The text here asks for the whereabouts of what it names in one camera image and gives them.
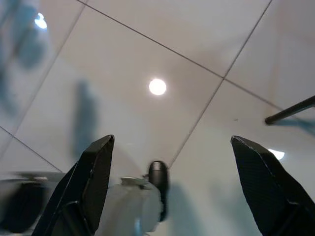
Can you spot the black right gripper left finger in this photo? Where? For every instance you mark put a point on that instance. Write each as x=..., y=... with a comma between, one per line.
x=81, y=191

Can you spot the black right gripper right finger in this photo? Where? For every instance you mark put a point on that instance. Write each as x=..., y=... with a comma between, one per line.
x=268, y=186

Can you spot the white robot right leg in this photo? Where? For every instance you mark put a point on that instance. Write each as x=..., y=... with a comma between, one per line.
x=128, y=206

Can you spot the black and white robot left leg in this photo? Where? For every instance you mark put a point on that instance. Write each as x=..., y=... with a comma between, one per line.
x=22, y=206

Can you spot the black robot right foot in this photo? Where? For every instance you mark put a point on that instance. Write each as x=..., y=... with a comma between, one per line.
x=158, y=174

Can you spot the black metal clothes rack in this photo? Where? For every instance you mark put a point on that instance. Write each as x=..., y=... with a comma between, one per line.
x=290, y=110

